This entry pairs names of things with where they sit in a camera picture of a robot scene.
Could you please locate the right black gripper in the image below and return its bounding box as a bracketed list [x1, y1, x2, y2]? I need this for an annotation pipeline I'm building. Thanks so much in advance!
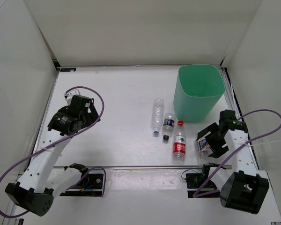
[197, 123, 229, 158]

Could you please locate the green plastic bin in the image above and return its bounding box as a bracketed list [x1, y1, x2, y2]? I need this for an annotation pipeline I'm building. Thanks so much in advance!
[173, 64, 225, 122]

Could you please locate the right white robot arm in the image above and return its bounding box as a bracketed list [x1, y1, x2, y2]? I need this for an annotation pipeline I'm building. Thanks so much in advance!
[193, 119, 269, 214]

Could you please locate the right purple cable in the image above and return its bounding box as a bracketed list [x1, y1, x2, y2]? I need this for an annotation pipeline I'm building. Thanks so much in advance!
[193, 109, 281, 199]

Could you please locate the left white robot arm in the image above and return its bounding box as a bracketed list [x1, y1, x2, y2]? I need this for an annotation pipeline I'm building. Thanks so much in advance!
[5, 94, 99, 216]

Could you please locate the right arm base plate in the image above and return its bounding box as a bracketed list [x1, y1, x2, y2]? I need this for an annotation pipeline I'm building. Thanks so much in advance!
[181, 163, 220, 198]

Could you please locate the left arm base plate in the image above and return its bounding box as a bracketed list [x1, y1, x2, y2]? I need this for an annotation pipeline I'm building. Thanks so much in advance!
[60, 166, 107, 197]

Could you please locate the crushed bottle blue label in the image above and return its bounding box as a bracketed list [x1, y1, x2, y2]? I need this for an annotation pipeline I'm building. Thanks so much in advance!
[196, 138, 212, 160]

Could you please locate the clear bottle red label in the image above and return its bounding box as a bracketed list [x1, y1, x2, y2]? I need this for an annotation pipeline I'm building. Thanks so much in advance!
[172, 120, 186, 163]

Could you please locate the small bottle black cap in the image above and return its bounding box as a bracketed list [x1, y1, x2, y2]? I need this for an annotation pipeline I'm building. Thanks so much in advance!
[163, 113, 176, 141]

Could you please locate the clear bottle blue cap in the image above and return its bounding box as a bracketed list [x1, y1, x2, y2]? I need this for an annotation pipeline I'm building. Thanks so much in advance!
[151, 98, 164, 135]

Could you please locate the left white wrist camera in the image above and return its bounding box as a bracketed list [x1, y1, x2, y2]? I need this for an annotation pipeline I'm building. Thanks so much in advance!
[64, 89, 81, 105]

